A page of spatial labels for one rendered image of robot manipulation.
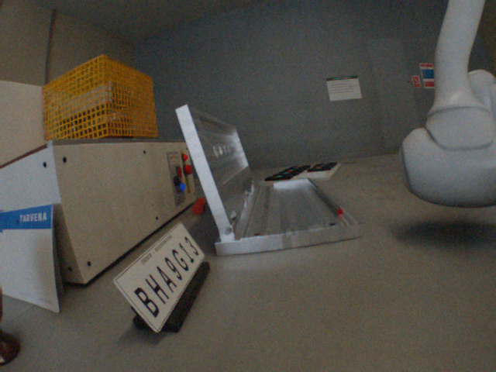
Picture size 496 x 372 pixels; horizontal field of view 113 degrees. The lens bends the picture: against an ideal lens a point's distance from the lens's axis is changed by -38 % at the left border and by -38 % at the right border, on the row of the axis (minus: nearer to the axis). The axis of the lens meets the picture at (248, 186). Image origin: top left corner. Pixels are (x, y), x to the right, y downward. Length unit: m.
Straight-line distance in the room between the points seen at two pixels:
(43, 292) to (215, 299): 0.22
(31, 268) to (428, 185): 0.50
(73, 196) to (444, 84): 0.50
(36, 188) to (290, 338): 0.34
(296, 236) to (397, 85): 2.75
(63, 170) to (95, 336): 0.20
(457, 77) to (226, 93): 2.70
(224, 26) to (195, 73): 0.66
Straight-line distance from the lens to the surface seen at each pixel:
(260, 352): 0.20
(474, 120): 0.33
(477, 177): 0.32
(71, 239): 0.35
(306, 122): 2.75
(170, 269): 0.27
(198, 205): 0.64
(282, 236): 0.35
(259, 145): 2.78
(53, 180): 0.35
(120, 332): 0.26
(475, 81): 0.85
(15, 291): 0.43
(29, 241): 0.38
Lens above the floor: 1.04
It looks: 8 degrees down
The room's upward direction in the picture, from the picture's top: 9 degrees counter-clockwise
